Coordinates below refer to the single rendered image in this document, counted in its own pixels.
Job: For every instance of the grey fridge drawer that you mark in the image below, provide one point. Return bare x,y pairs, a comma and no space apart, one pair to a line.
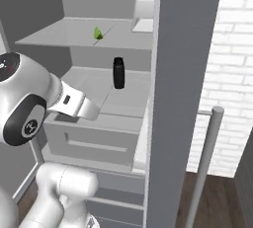
92,136

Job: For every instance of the grey glass fridge shelf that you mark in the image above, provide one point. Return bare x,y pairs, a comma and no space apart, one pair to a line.
82,34

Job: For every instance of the black bottle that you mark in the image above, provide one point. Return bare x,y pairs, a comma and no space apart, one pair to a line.
119,73

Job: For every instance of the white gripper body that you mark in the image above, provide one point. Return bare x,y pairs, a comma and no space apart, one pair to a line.
89,107

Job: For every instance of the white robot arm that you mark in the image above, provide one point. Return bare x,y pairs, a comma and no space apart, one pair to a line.
19,107

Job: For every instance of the green lemon wedge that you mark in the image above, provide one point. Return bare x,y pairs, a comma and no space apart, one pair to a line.
98,33

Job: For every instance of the white fridge door bin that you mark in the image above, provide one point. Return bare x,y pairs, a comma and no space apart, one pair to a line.
144,11

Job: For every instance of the grey fridge door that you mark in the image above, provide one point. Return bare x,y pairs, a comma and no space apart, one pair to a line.
179,100

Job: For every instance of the grey cabinet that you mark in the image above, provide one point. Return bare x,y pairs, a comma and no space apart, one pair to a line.
245,186

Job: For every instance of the grey fridge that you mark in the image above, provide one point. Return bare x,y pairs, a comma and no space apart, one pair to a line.
82,84

